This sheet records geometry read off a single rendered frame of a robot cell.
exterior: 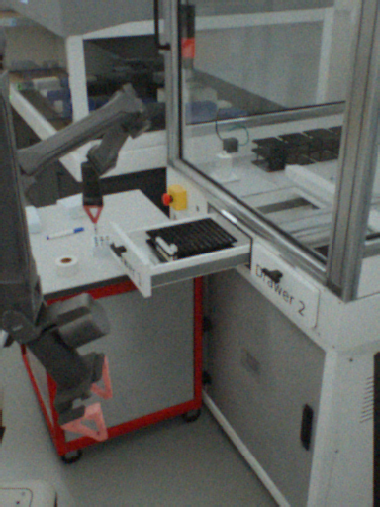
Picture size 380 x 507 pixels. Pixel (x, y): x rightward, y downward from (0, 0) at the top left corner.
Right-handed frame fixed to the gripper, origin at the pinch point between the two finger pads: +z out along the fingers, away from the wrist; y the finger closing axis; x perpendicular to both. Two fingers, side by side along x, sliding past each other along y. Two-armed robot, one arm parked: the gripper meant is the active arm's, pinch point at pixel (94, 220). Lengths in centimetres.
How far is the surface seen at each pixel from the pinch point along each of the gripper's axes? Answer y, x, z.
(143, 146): 59, -21, -4
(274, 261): -46, -48, -6
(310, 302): -62, -53, -3
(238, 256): -32, -41, 0
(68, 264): -16.9, 8.6, 6.4
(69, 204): 26.7, 9.3, 5.8
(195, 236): -22.4, -30.0, -3.2
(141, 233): -14.7, -14.2, -1.6
